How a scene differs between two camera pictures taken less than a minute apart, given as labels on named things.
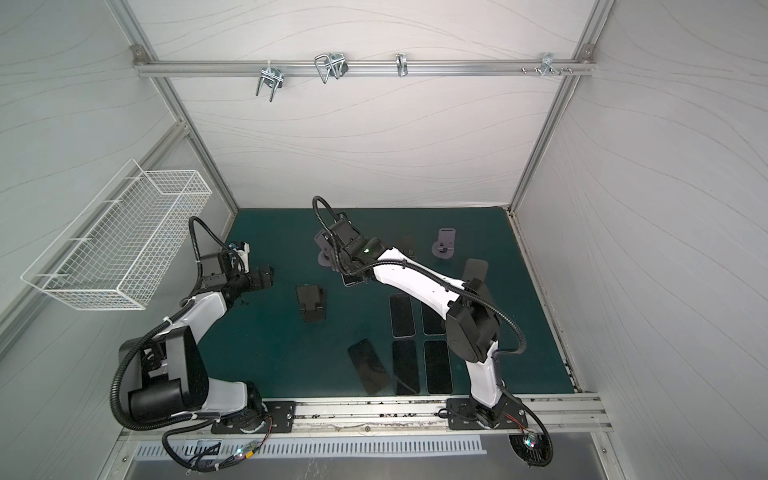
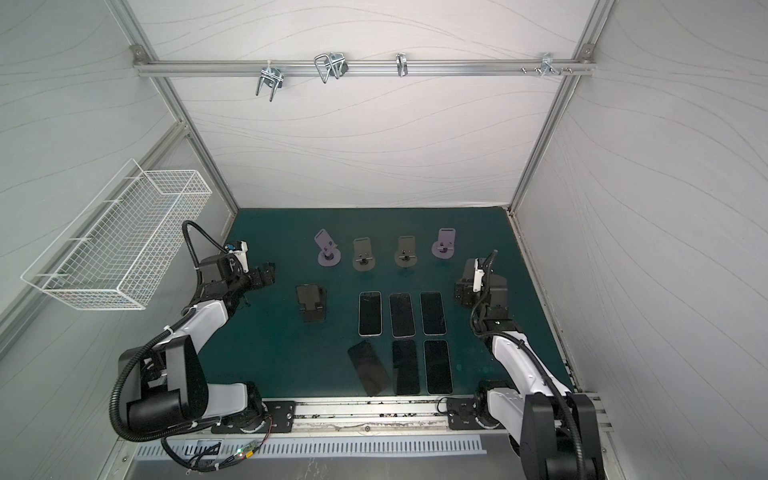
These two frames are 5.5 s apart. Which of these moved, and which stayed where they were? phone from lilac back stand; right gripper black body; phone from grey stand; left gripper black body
Moved: right gripper black body
Stayed: left gripper black body; phone from lilac back stand; phone from grey stand
